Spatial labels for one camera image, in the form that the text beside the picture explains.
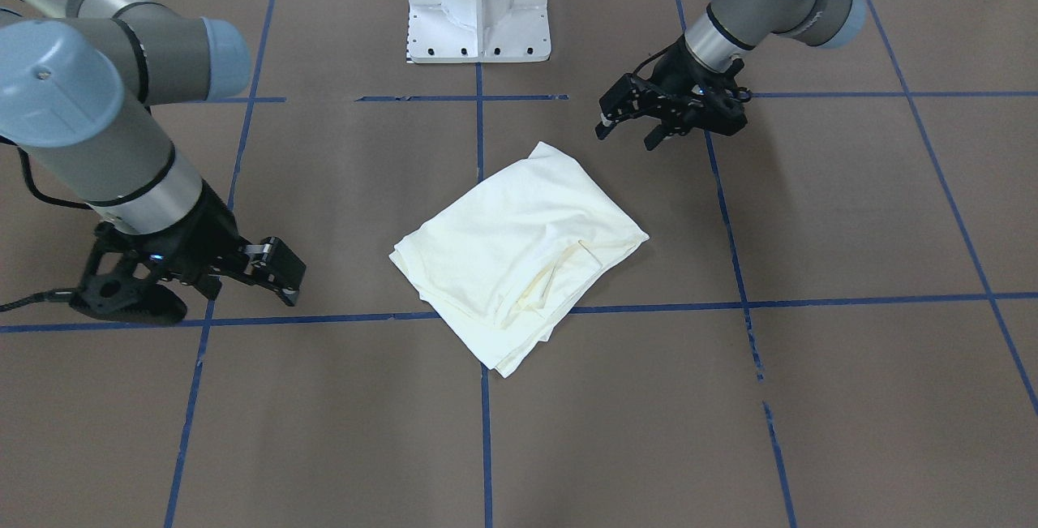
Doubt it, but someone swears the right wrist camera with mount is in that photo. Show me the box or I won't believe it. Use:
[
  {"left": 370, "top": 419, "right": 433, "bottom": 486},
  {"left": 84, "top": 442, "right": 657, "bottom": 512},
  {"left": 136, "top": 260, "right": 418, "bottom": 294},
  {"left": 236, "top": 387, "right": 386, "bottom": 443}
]
[{"left": 67, "top": 222, "right": 187, "bottom": 326}]

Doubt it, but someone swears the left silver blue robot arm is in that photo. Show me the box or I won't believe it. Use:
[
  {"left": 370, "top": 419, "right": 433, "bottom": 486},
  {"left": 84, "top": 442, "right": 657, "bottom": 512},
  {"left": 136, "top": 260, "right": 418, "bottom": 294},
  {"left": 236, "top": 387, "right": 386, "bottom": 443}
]
[{"left": 594, "top": 0, "right": 866, "bottom": 151}]

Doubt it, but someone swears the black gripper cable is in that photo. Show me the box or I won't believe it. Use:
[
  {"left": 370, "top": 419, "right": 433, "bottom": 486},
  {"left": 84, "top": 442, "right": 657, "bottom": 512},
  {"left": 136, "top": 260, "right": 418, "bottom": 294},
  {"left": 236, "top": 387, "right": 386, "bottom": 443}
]
[{"left": 0, "top": 139, "right": 94, "bottom": 314}]

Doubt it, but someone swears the cream long sleeve cat shirt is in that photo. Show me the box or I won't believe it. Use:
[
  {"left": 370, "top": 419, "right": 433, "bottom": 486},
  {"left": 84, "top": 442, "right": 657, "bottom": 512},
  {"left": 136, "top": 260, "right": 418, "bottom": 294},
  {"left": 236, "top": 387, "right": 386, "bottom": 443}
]
[{"left": 389, "top": 143, "right": 648, "bottom": 377}]

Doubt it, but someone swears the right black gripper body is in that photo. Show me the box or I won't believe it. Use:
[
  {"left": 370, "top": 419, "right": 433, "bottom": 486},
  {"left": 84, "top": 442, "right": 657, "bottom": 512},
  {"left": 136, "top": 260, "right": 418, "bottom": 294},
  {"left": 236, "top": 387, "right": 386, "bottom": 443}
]
[{"left": 104, "top": 182, "right": 248, "bottom": 300}]

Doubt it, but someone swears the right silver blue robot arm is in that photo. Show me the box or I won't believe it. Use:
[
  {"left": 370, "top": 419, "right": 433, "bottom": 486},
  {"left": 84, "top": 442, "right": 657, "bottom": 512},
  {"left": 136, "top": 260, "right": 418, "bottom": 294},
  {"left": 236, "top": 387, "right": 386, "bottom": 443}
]
[{"left": 2, "top": 0, "right": 307, "bottom": 324}]

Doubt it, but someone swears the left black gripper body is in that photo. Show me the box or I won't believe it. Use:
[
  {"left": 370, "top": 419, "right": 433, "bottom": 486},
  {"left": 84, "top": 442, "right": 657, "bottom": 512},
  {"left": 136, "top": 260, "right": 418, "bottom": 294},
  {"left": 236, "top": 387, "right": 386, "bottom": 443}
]
[{"left": 648, "top": 36, "right": 750, "bottom": 136}]

